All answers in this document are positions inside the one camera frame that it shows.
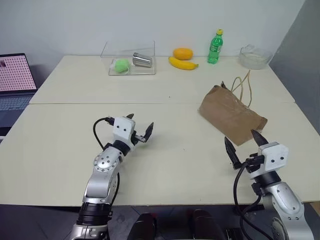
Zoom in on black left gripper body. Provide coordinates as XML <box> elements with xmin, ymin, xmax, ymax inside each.
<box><xmin>129</xmin><ymin>128</ymin><xmax>148</xmax><ymax>152</ymax></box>

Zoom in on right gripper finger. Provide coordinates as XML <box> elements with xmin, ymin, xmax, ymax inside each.
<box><xmin>223</xmin><ymin>136</ymin><xmax>242</xmax><ymax>171</ymax></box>
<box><xmin>250</xmin><ymin>128</ymin><xmax>269</xmax><ymax>148</ymax></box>

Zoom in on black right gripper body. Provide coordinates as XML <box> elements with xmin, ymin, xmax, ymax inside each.
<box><xmin>240</xmin><ymin>153</ymin><xmax>266</xmax><ymax>175</ymax></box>

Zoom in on brown paper bag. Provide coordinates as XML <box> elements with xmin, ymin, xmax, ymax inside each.
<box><xmin>197</xmin><ymin>69</ymin><xmax>269</xmax><ymax>147</ymax></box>

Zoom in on clear plastic box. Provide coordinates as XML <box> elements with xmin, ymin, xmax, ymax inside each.
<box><xmin>100</xmin><ymin>40</ymin><xmax>157</xmax><ymax>77</ymax></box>

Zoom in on green soft ball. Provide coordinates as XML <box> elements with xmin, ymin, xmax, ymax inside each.
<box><xmin>110</xmin><ymin>58</ymin><xmax>131</xmax><ymax>75</ymax></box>

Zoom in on silver metal cup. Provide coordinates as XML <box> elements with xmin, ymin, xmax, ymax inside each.
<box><xmin>131</xmin><ymin>51</ymin><xmax>154</xmax><ymax>69</ymax></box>

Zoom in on yellow banana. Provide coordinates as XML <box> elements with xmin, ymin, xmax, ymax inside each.
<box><xmin>167</xmin><ymin>56</ymin><xmax>200</xmax><ymax>71</ymax></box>

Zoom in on clear glass bowl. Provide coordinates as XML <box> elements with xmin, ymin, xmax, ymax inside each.
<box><xmin>239</xmin><ymin>44</ymin><xmax>274</xmax><ymax>70</ymax></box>

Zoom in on dark rounded shape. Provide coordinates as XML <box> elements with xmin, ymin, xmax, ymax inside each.
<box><xmin>130</xmin><ymin>212</ymin><xmax>160</xmax><ymax>240</ymax></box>
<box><xmin>185</xmin><ymin>209</ymin><xmax>217</xmax><ymax>240</ymax></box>

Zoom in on orange fruit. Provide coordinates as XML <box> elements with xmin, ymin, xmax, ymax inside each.
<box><xmin>172</xmin><ymin>47</ymin><xmax>194</xmax><ymax>61</ymax></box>

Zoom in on grey partition panel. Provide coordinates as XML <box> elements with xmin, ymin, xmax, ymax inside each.
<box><xmin>268</xmin><ymin>0</ymin><xmax>320</xmax><ymax>142</ymax></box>

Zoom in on green plastic bottle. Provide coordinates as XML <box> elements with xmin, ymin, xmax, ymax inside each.
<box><xmin>206</xmin><ymin>28</ymin><xmax>224</xmax><ymax>65</ymax></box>

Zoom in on open laptop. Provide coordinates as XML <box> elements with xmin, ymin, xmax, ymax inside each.
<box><xmin>0</xmin><ymin>52</ymin><xmax>39</xmax><ymax>137</ymax></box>

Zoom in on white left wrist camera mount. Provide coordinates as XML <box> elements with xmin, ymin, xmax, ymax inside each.
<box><xmin>112</xmin><ymin>116</ymin><xmax>136</xmax><ymax>152</ymax></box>

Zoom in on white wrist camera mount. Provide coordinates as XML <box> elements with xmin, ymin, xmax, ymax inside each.
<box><xmin>258</xmin><ymin>141</ymin><xmax>290</xmax><ymax>173</ymax></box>
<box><xmin>112</xmin><ymin>116</ymin><xmax>136</xmax><ymax>152</ymax></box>

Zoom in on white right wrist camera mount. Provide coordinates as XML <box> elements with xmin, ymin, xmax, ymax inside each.
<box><xmin>258</xmin><ymin>141</ymin><xmax>290</xmax><ymax>173</ymax></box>

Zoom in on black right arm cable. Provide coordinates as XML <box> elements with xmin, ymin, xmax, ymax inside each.
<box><xmin>233</xmin><ymin>153</ymin><xmax>270</xmax><ymax>240</ymax></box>

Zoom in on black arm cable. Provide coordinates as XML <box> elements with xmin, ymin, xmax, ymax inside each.
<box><xmin>233</xmin><ymin>153</ymin><xmax>270</xmax><ymax>240</ymax></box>
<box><xmin>92</xmin><ymin>115</ymin><xmax>116</xmax><ymax>151</ymax></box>

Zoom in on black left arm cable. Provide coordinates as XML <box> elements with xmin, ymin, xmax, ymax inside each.
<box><xmin>92</xmin><ymin>115</ymin><xmax>116</xmax><ymax>151</ymax></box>

